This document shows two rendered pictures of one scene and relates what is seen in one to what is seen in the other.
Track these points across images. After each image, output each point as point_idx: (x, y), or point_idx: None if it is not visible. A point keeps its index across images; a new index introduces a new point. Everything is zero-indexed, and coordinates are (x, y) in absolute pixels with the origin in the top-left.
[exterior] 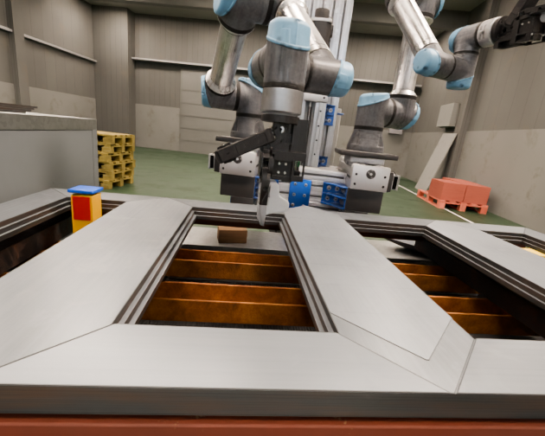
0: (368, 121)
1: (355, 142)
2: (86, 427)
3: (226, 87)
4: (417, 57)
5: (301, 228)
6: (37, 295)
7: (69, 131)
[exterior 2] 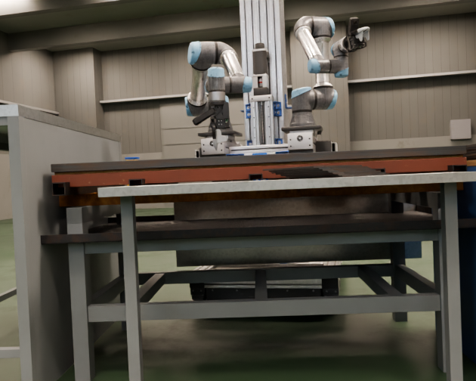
0: (298, 106)
1: (292, 122)
2: (165, 171)
3: (200, 101)
4: (307, 64)
5: None
6: None
7: (110, 140)
